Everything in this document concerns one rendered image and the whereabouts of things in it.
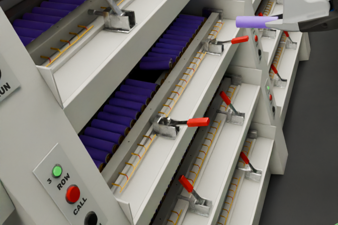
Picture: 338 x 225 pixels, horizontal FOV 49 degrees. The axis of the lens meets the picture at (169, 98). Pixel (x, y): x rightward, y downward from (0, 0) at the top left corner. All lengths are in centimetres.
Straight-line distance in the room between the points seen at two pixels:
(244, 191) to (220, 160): 21
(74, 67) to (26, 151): 14
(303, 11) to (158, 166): 30
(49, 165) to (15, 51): 11
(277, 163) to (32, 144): 94
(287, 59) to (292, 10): 96
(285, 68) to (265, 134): 39
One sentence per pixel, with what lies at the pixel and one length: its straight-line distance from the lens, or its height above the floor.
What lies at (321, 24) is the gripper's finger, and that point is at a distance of 54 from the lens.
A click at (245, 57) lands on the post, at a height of 43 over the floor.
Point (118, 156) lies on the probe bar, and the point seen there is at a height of 58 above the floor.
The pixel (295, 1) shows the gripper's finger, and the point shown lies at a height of 69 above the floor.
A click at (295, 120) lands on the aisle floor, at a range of 145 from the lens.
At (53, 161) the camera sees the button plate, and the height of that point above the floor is 70.
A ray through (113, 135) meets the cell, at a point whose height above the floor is 58.
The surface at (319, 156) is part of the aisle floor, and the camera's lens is 130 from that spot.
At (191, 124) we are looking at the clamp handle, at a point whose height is 57.
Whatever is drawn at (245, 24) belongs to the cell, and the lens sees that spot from 60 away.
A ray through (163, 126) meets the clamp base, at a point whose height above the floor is 57.
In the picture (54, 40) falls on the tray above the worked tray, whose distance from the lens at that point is 50.
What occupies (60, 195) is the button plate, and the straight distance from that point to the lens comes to 40.
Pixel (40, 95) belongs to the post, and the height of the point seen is 76.
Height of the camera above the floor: 89
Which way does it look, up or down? 29 degrees down
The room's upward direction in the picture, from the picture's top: 22 degrees counter-clockwise
